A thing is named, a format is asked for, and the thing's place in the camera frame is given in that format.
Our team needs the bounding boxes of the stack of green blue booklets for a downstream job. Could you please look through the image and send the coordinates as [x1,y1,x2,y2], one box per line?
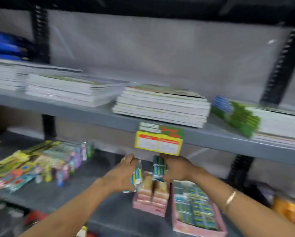
[211,96,261,139]

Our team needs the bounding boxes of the black shelf beam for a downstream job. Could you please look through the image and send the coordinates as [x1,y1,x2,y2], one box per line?
[0,0,295,26]

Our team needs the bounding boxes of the blue green packet bundle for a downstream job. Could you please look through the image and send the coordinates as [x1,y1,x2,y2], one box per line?
[152,155,168,183]

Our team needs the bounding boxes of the blue white packet bundle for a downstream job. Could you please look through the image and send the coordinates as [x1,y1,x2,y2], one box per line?
[123,159,143,193]

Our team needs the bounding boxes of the red object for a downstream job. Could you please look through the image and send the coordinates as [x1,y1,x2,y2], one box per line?
[24,210,50,228]

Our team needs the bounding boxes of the pink cardboard display box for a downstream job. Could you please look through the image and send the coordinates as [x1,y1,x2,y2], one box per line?
[171,181,228,237]

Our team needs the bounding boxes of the person's left forearm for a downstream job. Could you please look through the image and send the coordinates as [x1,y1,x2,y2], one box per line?
[19,178,118,237]

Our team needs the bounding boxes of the rows of green blue packets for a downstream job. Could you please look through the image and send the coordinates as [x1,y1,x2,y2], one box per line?
[173,182,219,231]

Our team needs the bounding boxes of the gold bracelet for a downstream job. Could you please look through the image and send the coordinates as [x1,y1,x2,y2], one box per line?
[224,191,237,213]

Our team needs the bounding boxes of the pink box of erasers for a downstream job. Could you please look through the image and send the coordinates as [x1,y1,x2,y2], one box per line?
[132,171,172,217]

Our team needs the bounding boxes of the white striped notebook stack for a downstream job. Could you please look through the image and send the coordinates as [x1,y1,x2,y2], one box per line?
[246,105,295,149]

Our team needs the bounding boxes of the dark grey shelf board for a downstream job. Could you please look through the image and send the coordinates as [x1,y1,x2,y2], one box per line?
[0,131,237,237]

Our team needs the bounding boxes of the grey metal shelf board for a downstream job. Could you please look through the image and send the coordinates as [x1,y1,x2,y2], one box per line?
[0,86,295,168]

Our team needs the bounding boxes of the low wide notebook stack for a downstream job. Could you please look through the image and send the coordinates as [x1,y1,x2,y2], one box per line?
[0,57,82,92]

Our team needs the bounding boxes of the person's left hand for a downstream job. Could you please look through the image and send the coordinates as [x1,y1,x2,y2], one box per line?
[100,154,141,193]

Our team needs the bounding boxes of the orange packet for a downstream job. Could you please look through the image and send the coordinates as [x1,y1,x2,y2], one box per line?
[272,197,295,223]

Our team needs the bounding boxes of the yellow green price tag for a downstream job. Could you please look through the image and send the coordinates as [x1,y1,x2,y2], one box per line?
[134,122,185,156]

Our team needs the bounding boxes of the black slotted shelf upright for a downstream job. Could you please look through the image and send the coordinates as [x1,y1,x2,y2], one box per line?
[227,21,295,188]
[29,3,57,141]

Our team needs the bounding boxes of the row of colourful small toys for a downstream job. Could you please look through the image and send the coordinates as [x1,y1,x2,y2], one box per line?
[35,141,95,188]

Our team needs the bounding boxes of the person's right hand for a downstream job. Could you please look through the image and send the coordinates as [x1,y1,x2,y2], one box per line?
[160,153,200,183]

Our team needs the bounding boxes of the notebook stack with green cover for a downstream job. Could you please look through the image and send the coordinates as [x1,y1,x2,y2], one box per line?
[112,84,212,129]

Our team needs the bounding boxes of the pile of teal red packets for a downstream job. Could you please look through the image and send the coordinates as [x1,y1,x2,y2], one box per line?
[0,167,40,194]

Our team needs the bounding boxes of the pile of yellow packets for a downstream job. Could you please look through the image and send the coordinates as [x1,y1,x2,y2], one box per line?
[0,140,62,181]

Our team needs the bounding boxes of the pile of blue folders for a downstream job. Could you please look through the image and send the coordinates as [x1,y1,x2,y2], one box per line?
[0,29,33,61]

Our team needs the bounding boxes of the person's right forearm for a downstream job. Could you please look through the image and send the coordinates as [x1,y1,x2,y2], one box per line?
[191,168,295,237]

